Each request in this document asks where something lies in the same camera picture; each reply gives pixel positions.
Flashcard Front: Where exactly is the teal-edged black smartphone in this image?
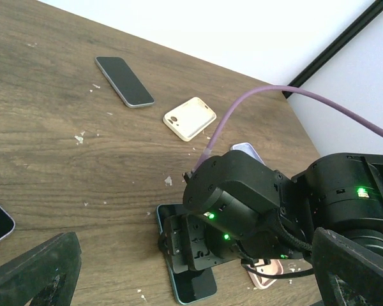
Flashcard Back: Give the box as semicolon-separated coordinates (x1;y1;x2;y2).
156;203;217;305

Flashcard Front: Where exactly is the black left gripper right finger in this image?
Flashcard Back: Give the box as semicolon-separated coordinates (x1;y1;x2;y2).
312;228;383;305

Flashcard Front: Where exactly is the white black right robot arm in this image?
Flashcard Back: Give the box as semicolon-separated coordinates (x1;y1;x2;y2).
158;150;383;273

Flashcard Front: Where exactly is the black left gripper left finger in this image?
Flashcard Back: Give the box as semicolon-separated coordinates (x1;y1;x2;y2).
0;232;82;305

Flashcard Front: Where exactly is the black frame post right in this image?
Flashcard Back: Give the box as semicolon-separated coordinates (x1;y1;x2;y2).
288;0;383;87

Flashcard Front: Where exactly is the silver-edged black smartphone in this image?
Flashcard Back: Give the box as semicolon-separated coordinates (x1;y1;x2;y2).
94;56;155;108

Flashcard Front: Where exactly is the lilac phone case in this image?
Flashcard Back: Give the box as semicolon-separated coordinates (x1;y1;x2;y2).
230;142;265;164

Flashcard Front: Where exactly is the cream phone case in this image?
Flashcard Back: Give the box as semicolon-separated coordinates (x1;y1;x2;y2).
162;97;216;142

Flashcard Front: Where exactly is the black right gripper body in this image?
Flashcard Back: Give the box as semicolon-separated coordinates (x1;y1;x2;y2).
158;214;241;274

